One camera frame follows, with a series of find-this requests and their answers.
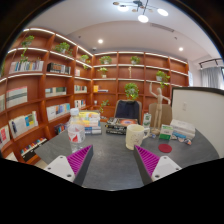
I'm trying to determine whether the dark book stack centre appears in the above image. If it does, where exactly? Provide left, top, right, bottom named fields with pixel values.
left=105, top=118, right=138, bottom=135

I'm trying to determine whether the wooden artist mannequin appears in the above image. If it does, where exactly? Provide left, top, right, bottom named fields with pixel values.
left=149, top=82, right=171, bottom=135

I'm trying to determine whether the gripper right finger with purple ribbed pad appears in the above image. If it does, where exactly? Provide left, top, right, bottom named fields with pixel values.
left=133, top=144, right=183, bottom=186

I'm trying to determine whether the white partition board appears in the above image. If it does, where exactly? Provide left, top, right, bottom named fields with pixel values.
left=172, top=87, right=224, bottom=158

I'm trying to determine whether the green white small box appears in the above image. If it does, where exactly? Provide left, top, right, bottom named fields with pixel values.
left=159, top=125, right=173, bottom=140

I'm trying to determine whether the colourful book stack left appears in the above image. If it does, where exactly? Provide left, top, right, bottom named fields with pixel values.
left=79, top=111, right=102, bottom=135

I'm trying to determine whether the small green white carton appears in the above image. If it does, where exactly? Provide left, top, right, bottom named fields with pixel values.
left=143, top=113, right=151, bottom=128

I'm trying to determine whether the hanging green plant centre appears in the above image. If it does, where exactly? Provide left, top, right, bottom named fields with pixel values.
left=124, top=83, right=139, bottom=100

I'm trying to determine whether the orange wooden bookshelf wall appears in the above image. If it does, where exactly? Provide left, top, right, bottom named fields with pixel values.
left=0, top=28, right=189, bottom=164

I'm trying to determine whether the clear plastic water bottle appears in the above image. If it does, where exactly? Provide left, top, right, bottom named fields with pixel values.
left=68, top=108, right=85, bottom=152

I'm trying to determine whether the grey window curtain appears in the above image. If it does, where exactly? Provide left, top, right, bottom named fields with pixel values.
left=201, top=67, right=224, bottom=90

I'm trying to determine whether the ceiling chandelier lamp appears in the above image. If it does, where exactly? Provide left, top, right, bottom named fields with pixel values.
left=113, top=0, right=169, bottom=23

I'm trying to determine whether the potted plant right shelf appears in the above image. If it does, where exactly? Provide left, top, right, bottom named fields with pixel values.
left=156, top=71, right=170, bottom=88

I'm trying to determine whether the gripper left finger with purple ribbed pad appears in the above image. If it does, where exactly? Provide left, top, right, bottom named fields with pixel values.
left=43, top=144, right=94, bottom=187

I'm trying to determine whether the cream ceramic mug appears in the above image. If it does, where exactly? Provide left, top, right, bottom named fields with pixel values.
left=125, top=124, right=150, bottom=150

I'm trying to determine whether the white tissue box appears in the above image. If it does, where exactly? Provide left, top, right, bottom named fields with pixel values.
left=170, top=119, right=195, bottom=139

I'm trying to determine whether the red round coaster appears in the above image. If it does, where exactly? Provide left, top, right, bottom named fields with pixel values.
left=158, top=144, right=172, bottom=153

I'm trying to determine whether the dark blue office chair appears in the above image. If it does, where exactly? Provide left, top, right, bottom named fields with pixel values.
left=114, top=100, right=142, bottom=122

